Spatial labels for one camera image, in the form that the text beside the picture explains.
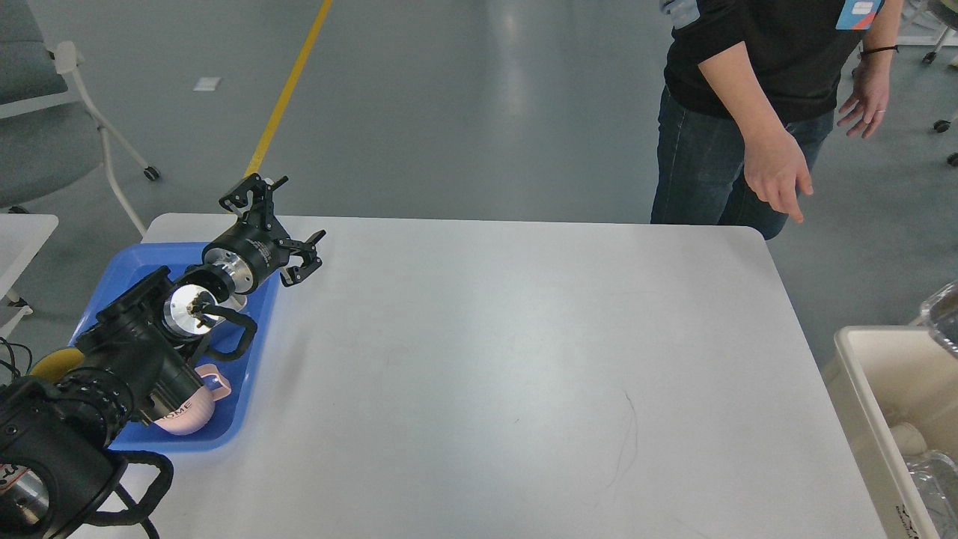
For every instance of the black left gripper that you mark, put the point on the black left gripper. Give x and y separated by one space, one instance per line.
246 255

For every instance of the pink mug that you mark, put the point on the pink mug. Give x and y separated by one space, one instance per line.
198 409

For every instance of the aluminium foil tray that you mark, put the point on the aluminium foil tray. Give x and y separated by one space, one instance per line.
938 313

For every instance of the square steel tray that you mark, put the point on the square steel tray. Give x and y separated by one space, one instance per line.
234 303

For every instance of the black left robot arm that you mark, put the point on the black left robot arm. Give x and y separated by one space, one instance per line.
138 364

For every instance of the person's right hand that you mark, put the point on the person's right hand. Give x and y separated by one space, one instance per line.
776 170

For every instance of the person's left hand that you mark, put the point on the person's left hand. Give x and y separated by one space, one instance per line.
863 113

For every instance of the paper scrap on floor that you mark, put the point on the paper scrap on floor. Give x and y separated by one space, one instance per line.
207 83

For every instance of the blue plastic tray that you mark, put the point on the blue plastic tray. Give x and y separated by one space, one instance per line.
123 271

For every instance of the grey office chair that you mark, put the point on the grey office chair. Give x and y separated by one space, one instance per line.
52 134

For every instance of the white side table left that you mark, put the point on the white side table left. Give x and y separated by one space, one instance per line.
22 235

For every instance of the teal mug yellow inside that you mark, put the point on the teal mug yellow inside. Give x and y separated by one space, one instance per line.
57 364

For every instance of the standing person dark clothes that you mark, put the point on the standing person dark clothes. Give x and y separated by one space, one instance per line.
739 64

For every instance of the white bin right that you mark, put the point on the white bin right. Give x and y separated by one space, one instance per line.
880 376

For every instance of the white cup in bin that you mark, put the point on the white cup in bin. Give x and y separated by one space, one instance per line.
908 440

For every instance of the white wheeled rack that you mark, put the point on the white wheeled rack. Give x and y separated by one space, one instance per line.
930 25

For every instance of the crumpled foil in bin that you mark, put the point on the crumpled foil in bin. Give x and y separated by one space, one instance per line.
934 474

